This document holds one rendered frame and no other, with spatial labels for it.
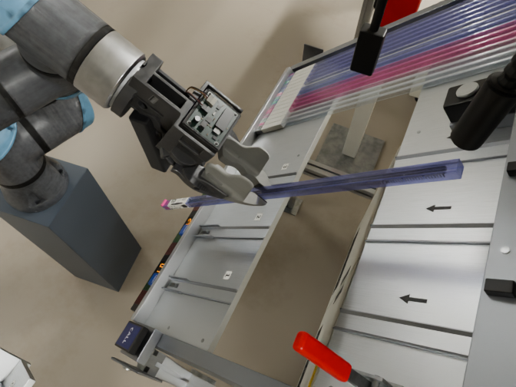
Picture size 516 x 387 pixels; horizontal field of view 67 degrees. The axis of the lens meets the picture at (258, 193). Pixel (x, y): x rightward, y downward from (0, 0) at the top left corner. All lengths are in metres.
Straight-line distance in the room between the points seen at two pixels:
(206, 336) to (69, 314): 1.05
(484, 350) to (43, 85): 0.51
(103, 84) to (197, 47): 1.79
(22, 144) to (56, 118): 0.09
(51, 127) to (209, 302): 0.55
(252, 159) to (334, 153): 1.27
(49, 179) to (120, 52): 0.65
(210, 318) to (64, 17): 0.41
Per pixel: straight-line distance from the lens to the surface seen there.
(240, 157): 0.50
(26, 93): 0.55
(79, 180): 1.11
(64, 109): 0.97
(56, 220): 1.08
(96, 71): 0.45
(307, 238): 1.54
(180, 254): 0.74
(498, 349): 0.31
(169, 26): 2.38
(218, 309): 0.59
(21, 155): 0.98
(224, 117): 0.44
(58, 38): 0.46
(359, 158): 1.76
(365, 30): 0.38
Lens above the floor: 1.40
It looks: 60 degrees down
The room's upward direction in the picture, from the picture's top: straight up
